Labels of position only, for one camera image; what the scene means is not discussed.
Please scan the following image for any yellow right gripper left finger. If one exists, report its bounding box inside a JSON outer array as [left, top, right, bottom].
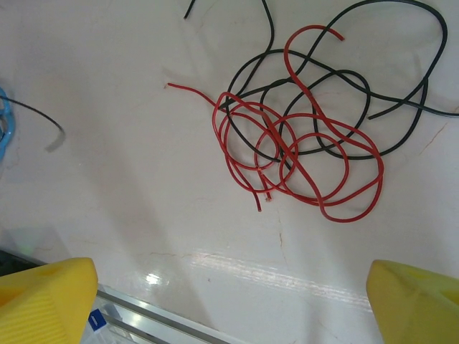
[[0, 257, 100, 344]]

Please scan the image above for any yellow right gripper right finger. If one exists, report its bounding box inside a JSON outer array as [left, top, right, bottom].
[[366, 259, 459, 344]]

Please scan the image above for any red cable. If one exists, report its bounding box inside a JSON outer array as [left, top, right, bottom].
[[166, 82, 298, 201], [211, 24, 384, 222], [254, 113, 384, 208]]

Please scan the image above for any aluminium frame rail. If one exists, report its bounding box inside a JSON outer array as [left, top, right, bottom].
[[95, 282, 237, 344]]

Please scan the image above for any blue plastic ring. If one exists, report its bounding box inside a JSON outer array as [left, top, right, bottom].
[[0, 87, 17, 153]]

